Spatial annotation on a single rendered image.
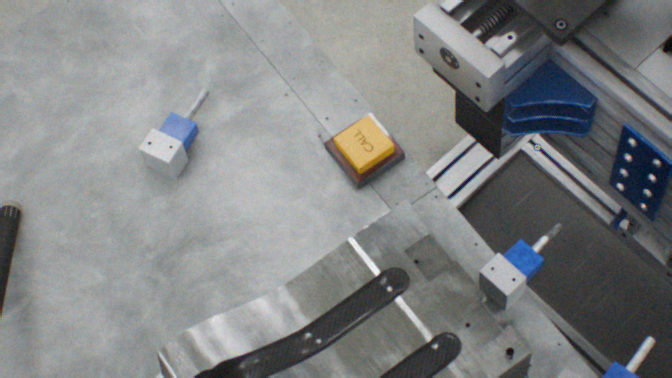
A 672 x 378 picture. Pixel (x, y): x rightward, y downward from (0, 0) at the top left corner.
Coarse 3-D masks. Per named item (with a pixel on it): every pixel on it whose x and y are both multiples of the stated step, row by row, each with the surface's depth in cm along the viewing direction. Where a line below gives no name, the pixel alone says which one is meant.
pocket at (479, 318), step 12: (480, 300) 165; (468, 312) 165; (480, 312) 166; (492, 312) 164; (468, 324) 165; (480, 324) 165; (492, 324) 165; (504, 324) 163; (480, 336) 164; (492, 336) 164
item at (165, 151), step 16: (192, 112) 185; (160, 128) 183; (176, 128) 183; (192, 128) 183; (144, 144) 180; (160, 144) 180; (176, 144) 180; (144, 160) 183; (160, 160) 180; (176, 160) 181; (176, 176) 183
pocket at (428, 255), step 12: (420, 240) 168; (432, 240) 169; (408, 252) 169; (420, 252) 170; (432, 252) 170; (444, 252) 168; (420, 264) 169; (432, 264) 169; (444, 264) 169; (432, 276) 168
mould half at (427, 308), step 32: (384, 224) 169; (416, 224) 169; (352, 256) 167; (384, 256) 167; (288, 288) 167; (320, 288) 166; (352, 288) 166; (416, 288) 165; (448, 288) 164; (224, 320) 161; (256, 320) 163; (288, 320) 164; (384, 320) 163; (416, 320) 163; (448, 320) 163; (160, 352) 159; (192, 352) 158; (224, 352) 158; (320, 352) 162; (352, 352) 162; (384, 352) 162; (480, 352) 160
